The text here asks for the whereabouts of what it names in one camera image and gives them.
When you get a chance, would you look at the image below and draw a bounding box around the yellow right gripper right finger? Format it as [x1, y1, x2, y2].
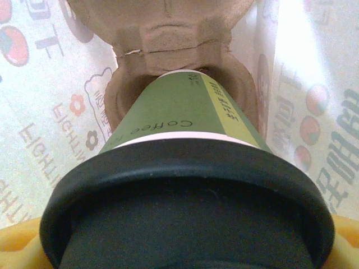
[310, 215, 359, 269]

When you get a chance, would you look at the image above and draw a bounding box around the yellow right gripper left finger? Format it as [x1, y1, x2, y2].
[0, 217, 56, 269]

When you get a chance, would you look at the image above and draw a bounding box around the white printed paper bag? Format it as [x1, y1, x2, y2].
[0, 0, 359, 225]

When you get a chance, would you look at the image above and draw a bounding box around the black plastic cup lid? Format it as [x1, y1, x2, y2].
[39, 138, 336, 269]

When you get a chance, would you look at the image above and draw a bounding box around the green paper coffee cup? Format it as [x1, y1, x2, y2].
[99, 68, 274, 157]

